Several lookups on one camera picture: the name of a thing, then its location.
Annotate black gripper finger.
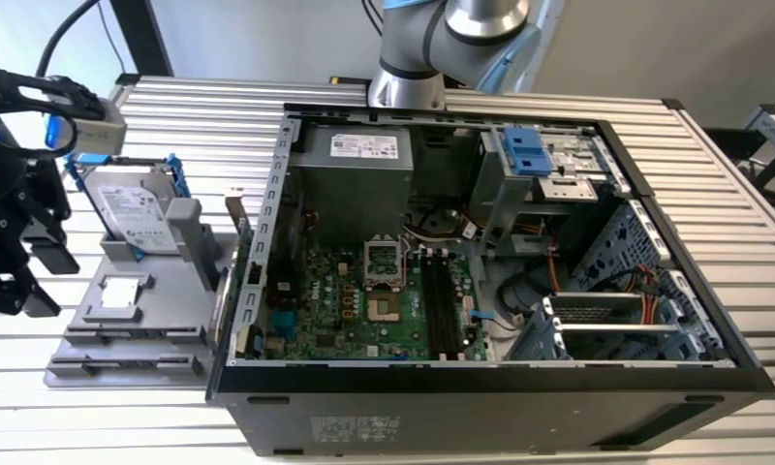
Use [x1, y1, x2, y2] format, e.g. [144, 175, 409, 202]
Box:
[11, 163, 82, 275]
[0, 211, 62, 319]

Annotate black RAM slot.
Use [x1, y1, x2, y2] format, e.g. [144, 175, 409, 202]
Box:
[437, 249, 457, 353]
[428, 249, 447, 353]
[419, 249, 439, 353]
[447, 249, 467, 353]

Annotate hard disk in blue carrier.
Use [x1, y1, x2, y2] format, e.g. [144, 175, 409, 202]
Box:
[61, 152, 192, 261]

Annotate silver CPU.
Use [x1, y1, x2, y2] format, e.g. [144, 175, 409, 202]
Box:
[101, 278, 141, 307]

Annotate grey parts rack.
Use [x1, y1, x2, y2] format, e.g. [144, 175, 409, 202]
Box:
[42, 196, 260, 388]

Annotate grey power supply unit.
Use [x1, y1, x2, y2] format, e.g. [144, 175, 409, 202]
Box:
[289, 123, 416, 244]

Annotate green motherboard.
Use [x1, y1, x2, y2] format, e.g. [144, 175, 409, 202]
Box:
[257, 241, 492, 362]

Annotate metal socket cover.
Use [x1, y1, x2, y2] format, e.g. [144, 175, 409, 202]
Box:
[363, 235, 407, 288]

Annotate CPU socket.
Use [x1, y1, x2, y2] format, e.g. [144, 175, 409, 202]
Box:
[365, 286, 407, 326]

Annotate blue plastic drive latch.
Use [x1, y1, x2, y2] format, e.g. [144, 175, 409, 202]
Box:
[501, 126, 551, 176]

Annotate black PC case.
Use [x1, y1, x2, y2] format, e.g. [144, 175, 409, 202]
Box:
[204, 101, 775, 459]

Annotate metal optical drive bay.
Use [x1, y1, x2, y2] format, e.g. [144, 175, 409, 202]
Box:
[476, 124, 622, 253]

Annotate metal disk bay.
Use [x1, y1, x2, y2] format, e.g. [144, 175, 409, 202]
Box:
[509, 290, 728, 362]

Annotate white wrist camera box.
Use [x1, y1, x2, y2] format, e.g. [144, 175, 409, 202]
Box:
[41, 77, 129, 152]

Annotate black camera cable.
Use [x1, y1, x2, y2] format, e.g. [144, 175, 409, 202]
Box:
[34, 0, 101, 81]

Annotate graphics card with metal bracket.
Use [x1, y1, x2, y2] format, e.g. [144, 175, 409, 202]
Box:
[222, 190, 258, 296]

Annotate black upright post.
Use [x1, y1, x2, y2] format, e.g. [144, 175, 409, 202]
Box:
[110, 0, 174, 78]

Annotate power supply wire bundle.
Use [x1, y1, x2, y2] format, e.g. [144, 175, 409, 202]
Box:
[400, 205, 485, 248]

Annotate black wire loop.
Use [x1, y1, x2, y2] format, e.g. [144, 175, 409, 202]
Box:
[495, 270, 551, 330]

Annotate red orange yellow wires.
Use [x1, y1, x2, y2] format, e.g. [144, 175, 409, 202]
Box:
[632, 264, 662, 326]

